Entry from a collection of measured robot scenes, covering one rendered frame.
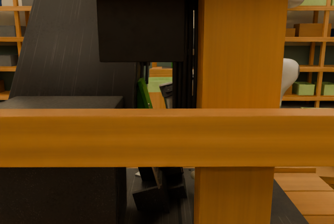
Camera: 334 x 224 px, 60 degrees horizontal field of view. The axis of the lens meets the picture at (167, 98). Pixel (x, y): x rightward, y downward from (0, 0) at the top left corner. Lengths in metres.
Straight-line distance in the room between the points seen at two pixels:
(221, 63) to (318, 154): 0.22
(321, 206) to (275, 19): 0.70
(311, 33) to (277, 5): 5.95
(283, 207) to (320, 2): 5.74
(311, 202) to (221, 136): 0.65
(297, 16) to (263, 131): 6.47
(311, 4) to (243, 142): 6.02
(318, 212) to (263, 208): 0.45
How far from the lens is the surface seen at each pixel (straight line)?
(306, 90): 6.54
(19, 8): 6.46
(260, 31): 0.52
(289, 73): 1.42
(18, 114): 0.53
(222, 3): 0.51
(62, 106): 0.73
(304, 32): 6.43
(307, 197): 1.12
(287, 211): 0.97
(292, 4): 1.21
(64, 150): 0.51
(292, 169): 1.27
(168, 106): 0.81
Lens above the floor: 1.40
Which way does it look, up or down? 12 degrees down
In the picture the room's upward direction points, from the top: straight up
